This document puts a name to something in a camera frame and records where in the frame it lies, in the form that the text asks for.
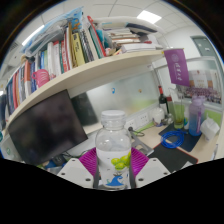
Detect green drinking glass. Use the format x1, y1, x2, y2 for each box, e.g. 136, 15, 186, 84
171, 99, 186, 130

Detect black desk mat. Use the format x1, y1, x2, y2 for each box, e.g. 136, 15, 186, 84
146, 142, 200, 174

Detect purple water bottle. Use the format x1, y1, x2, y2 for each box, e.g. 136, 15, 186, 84
187, 95, 206, 137

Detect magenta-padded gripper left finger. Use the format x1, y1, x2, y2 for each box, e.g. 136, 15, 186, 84
56, 147, 100, 190

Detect black computer monitor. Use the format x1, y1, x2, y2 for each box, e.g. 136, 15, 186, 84
6, 88, 90, 167

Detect group photo poster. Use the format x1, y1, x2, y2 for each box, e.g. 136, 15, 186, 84
176, 67, 223, 105

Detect clear plastic drink bottle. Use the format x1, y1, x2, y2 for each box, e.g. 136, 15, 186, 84
94, 109, 133, 191

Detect ceiling light panels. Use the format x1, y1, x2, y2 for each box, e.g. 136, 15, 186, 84
21, 9, 164, 46

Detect dark blue mouse pad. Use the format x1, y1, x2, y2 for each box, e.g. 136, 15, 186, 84
158, 122, 203, 153

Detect blue coiled cable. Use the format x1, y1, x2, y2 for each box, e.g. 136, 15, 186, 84
160, 128, 188, 150

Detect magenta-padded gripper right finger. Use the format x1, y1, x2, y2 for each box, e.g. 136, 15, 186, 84
127, 147, 171, 190

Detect dark wine bottle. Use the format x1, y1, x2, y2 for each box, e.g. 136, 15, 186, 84
157, 85, 170, 116

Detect white round jar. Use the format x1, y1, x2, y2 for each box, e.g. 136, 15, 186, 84
151, 106, 166, 125

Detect wall shelf with books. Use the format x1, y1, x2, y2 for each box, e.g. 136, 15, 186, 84
2, 6, 167, 135

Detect grey metal laptop stand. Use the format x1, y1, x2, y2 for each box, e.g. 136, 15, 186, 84
127, 127, 155, 157

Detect white tissue pack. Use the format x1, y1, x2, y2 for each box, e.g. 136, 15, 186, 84
199, 116, 221, 141

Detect white wall socket row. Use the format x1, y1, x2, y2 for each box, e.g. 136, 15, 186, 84
124, 111, 151, 131

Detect purple hanging flag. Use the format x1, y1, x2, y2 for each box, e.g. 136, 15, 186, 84
162, 48, 191, 88

